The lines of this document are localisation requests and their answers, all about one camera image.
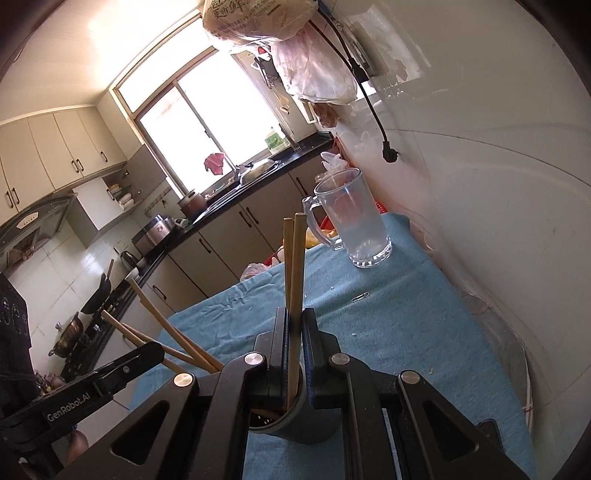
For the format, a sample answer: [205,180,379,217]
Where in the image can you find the brown printed plastic bag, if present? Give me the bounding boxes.
[202,0,319,47]

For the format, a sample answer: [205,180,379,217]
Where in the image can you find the dark grey chopstick holder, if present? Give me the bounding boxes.
[248,364,342,445]

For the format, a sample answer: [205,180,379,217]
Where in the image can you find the cream upper cabinets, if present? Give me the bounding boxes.
[0,104,127,227]

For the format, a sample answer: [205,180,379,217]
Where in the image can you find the clear glass mug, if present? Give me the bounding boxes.
[302,167,393,269]

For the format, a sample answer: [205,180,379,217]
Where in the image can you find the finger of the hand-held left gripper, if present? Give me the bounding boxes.
[99,342,165,398]

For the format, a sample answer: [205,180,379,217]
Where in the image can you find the brown clay pot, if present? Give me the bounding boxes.
[179,190,207,220]

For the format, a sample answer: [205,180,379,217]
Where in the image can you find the pale plastic bag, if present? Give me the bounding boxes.
[240,263,278,282]

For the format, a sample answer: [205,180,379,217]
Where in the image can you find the range hood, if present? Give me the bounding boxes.
[0,193,77,268]

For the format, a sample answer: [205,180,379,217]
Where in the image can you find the pink translucent plastic bag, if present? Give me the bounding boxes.
[270,28,358,104]

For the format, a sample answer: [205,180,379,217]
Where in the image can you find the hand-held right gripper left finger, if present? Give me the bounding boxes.
[58,308,292,480]

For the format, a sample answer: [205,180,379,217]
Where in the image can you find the gas stove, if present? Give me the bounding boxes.
[60,286,139,370]

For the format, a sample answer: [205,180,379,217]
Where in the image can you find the metal pot with lid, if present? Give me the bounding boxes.
[48,312,85,358]

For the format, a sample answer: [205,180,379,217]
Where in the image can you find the white plastic bag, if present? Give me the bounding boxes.
[314,151,352,185]

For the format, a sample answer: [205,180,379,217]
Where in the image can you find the metal pot lid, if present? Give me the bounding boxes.
[238,158,278,185]

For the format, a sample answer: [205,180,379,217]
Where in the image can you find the blue tablecloth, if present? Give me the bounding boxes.
[129,212,539,480]

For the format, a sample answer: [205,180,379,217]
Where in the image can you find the chopsticks in holder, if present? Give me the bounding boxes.
[78,159,338,416]

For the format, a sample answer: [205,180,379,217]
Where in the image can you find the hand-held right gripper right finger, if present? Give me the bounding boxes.
[302,308,532,480]

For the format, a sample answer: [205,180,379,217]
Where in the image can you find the black wok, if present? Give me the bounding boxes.
[81,258,114,315]

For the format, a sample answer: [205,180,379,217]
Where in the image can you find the silver rice cooker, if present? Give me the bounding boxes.
[131,215,176,257]

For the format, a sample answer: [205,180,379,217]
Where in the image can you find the yellow plastic bag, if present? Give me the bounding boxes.
[305,222,342,250]

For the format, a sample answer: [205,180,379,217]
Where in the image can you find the black cable with plug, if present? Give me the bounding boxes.
[314,9,400,163]

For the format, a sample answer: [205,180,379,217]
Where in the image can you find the kitchen window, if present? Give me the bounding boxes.
[111,9,319,195]

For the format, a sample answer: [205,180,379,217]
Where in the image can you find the open wall cabinet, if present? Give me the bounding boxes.
[74,143,169,232]

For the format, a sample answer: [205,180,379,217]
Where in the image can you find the person's left hand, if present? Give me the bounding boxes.
[67,429,89,464]

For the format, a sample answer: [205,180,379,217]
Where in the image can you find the black rectangular pad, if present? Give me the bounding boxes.
[477,418,503,455]

